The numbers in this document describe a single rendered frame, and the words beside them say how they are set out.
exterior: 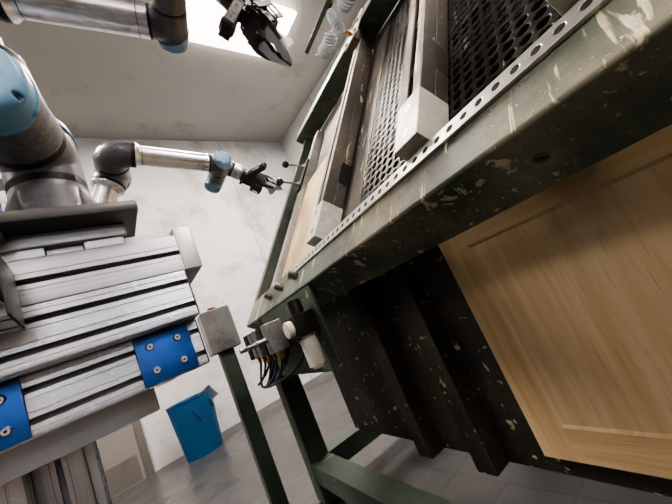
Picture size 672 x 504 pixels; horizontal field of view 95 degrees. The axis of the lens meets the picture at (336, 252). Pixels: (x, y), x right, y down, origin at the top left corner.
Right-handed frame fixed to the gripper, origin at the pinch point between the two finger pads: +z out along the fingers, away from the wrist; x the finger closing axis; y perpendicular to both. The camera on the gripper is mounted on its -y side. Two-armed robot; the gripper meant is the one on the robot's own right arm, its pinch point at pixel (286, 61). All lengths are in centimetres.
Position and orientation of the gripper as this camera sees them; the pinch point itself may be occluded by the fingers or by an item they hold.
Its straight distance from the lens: 89.3
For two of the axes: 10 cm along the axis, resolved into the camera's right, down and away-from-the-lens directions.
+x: -5.4, 3.8, 7.5
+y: 4.8, -6.0, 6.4
